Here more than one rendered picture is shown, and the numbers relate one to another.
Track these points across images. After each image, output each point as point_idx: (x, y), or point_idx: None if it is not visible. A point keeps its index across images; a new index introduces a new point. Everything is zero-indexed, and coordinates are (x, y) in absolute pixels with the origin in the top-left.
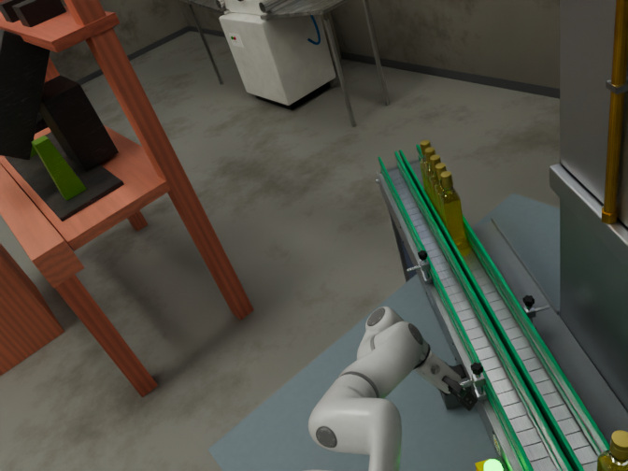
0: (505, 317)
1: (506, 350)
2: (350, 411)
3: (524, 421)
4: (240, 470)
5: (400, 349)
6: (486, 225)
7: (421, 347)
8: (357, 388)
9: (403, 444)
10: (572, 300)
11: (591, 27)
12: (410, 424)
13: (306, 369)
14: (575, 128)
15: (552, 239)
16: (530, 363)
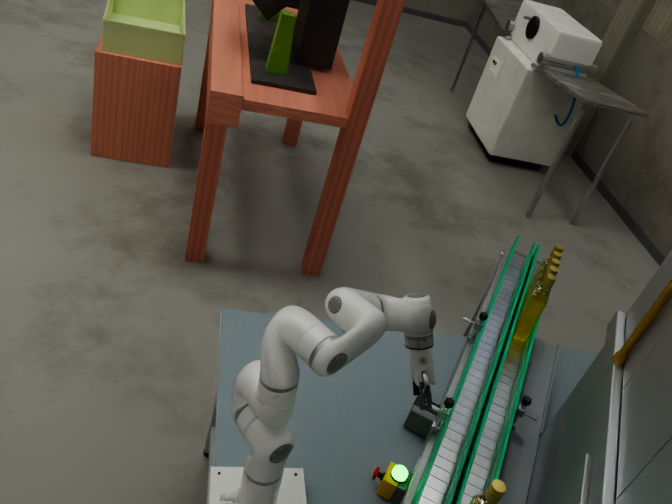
0: (500, 405)
1: (479, 414)
2: (361, 301)
3: (448, 465)
4: (232, 338)
5: (416, 312)
6: (550, 346)
7: (428, 329)
8: (373, 301)
9: (353, 418)
10: (556, 424)
11: None
12: (369, 412)
13: (331, 323)
14: (651, 290)
15: None
16: (488, 442)
